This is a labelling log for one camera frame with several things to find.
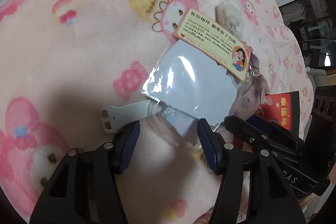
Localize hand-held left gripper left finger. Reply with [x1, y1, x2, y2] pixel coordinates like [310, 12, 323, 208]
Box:
[29, 120, 141, 224]

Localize person's pink printed pajamas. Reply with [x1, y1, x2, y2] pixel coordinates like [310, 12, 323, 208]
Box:
[115, 119, 250, 224]

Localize beige sofa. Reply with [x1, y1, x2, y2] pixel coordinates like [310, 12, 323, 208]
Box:
[306, 67, 336, 93]

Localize red envelope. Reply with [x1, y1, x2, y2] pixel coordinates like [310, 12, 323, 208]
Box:
[259, 91, 300, 132]

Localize clear plastic bag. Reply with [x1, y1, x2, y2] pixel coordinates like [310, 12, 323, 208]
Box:
[147, 106, 210, 155]

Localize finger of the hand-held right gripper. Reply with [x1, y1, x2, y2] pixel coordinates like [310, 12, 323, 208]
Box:
[247, 116, 307, 154]
[225, 115, 273, 154]

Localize light blue sheet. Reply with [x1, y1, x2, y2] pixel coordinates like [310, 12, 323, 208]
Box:
[140, 40, 238, 135]

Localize dark glass display cabinet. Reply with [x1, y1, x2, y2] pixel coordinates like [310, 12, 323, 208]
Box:
[278, 0, 336, 68]

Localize white strap watch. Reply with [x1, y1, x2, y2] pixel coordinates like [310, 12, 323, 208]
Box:
[101, 99, 158, 134]

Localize mauve knit cloth with pompom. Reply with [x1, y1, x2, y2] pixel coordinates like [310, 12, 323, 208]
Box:
[215, 0, 271, 122]

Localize pink cartoon printed blanket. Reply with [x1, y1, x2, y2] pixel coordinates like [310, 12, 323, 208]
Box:
[0, 0, 315, 224]

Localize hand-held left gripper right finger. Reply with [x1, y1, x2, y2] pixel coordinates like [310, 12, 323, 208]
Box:
[197, 118, 306, 224]

